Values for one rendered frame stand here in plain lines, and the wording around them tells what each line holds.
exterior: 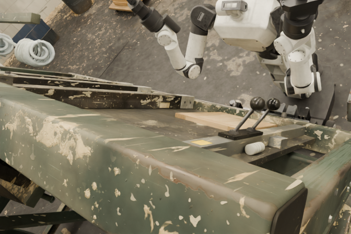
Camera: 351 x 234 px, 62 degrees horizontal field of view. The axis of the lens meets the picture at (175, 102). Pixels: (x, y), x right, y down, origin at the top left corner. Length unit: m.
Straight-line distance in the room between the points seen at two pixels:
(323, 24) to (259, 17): 1.89
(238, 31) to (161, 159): 1.09
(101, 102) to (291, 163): 0.75
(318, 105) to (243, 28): 1.21
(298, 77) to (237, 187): 0.94
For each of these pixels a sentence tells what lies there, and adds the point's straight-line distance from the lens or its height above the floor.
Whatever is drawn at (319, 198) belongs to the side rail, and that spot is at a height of 1.73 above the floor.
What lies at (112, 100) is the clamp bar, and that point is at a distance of 1.22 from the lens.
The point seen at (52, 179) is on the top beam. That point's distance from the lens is 0.42.
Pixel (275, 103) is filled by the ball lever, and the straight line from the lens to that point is 0.86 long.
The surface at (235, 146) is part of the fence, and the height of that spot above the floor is 1.49.
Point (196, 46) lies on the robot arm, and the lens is 1.48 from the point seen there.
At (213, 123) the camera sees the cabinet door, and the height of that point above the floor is 1.23.
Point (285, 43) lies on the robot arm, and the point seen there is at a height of 1.42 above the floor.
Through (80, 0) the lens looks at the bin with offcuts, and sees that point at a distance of 5.59.
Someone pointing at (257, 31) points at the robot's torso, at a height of 1.30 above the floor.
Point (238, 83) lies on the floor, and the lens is 2.84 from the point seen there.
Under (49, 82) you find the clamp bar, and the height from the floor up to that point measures 1.50.
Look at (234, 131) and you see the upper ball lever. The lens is 0.78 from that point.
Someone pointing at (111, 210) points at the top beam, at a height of 1.91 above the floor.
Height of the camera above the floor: 2.16
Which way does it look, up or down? 46 degrees down
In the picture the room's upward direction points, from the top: 38 degrees counter-clockwise
